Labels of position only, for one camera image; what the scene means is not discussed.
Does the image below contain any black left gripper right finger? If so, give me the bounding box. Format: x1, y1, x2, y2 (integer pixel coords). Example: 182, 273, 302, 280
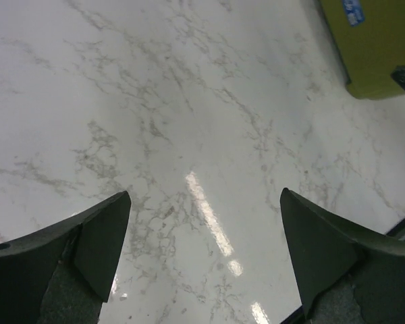
280, 188, 405, 323

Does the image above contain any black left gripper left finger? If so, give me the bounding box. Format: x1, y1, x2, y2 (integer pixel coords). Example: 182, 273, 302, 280
0, 191, 131, 323

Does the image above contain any olive green plastic bin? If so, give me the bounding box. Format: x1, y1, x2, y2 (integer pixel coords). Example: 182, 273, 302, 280
321, 1, 405, 100

